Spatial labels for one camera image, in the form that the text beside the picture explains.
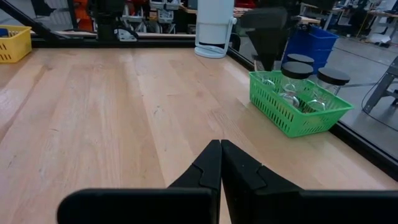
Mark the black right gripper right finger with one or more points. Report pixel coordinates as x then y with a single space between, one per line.
242 180

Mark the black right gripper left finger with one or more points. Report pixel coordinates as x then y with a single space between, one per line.
199 174

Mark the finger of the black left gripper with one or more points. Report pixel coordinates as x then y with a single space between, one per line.
276 39
264 43

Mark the black capped hourglass white sand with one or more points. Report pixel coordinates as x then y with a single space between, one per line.
300 58

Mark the black capped hourglass red sand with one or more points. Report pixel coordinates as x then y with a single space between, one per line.
297 70

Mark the black capped hourglass orange sand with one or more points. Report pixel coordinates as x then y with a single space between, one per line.
333 76

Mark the blue plastic bin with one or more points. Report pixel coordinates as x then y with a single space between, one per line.
323 40

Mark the white cylindrical lamp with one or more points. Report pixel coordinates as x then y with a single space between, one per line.
214 18

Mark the green plastic basket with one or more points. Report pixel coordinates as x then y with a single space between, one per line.
280 118

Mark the grey metal stand leg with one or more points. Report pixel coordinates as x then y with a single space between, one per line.
381 87

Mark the orange machine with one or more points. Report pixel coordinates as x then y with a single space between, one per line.
82 12

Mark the yellow plastic basket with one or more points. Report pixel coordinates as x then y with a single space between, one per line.
15 46

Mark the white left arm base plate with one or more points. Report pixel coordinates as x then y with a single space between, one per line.
126 35

